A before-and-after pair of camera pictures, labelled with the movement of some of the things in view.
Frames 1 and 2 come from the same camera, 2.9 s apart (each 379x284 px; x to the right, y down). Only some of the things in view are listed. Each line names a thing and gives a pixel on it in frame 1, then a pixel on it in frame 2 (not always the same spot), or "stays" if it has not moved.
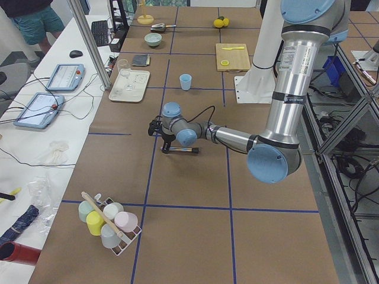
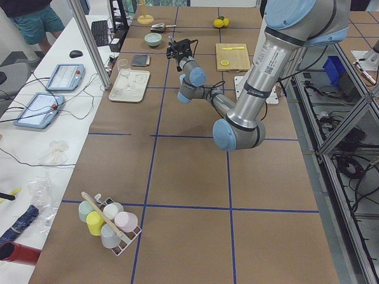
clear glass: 124,67 stays
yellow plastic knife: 230,48 stays
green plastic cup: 84,207 stays
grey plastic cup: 109,237 stays
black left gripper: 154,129 -> 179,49
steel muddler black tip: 165,149 -> 179,67
